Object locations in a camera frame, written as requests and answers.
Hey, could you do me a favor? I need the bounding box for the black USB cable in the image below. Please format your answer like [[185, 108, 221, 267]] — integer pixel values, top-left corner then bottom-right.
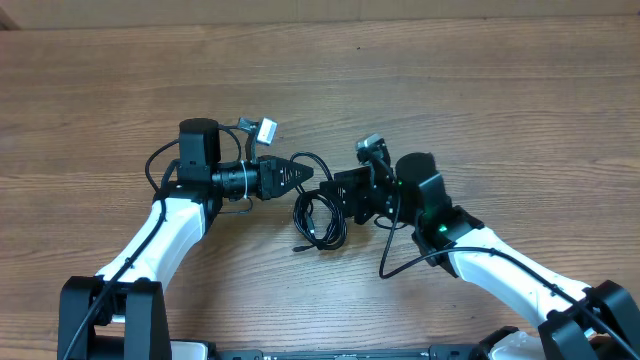
[[289, 151, 350, 253]]

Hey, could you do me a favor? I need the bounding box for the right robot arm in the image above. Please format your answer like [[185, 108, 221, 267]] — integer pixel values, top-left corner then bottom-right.
[[320, 153, 639, 359]]

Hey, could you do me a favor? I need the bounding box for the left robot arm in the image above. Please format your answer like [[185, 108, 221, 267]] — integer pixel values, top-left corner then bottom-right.
[[57, 118, 313, 360]]

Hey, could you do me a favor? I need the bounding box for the black left camera cable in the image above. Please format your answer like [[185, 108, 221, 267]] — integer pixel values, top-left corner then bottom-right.
[[59, 123, 244, 360]]

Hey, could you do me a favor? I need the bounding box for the black camera cable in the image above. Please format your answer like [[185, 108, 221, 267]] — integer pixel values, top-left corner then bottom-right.
[[59, 123, 244, 360], [377, 154, 640, 360]]

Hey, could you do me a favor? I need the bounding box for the black right camera cable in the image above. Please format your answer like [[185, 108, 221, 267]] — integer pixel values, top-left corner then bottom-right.
[[377, 154, 640, 360]]

